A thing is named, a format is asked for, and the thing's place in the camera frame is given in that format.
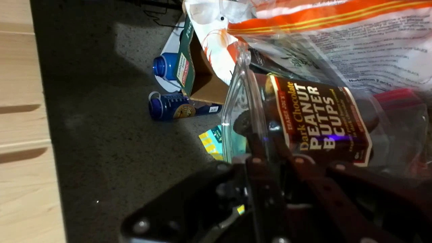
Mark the white bottle blue cap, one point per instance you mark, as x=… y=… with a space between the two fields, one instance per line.
x=164 y=66

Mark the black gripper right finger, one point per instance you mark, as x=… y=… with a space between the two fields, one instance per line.
x=329 y=193

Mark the orange snack bag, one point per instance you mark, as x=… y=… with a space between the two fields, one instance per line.
x=360 y=40

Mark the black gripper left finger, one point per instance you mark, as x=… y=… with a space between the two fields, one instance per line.
x=264 y=179

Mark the clear peanut butter cups tub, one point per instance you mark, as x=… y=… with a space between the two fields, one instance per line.
x=315 y=116

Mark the clear zip bag red seal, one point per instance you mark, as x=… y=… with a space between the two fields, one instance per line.
x=399 y=101

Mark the wooden wall cabinets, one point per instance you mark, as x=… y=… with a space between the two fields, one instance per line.
x=22 y=135

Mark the teal yellow snack bag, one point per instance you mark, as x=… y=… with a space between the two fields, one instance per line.
x=211 y=139

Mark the white pouch orange print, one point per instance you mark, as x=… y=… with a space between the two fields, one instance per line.
x=217 y=27

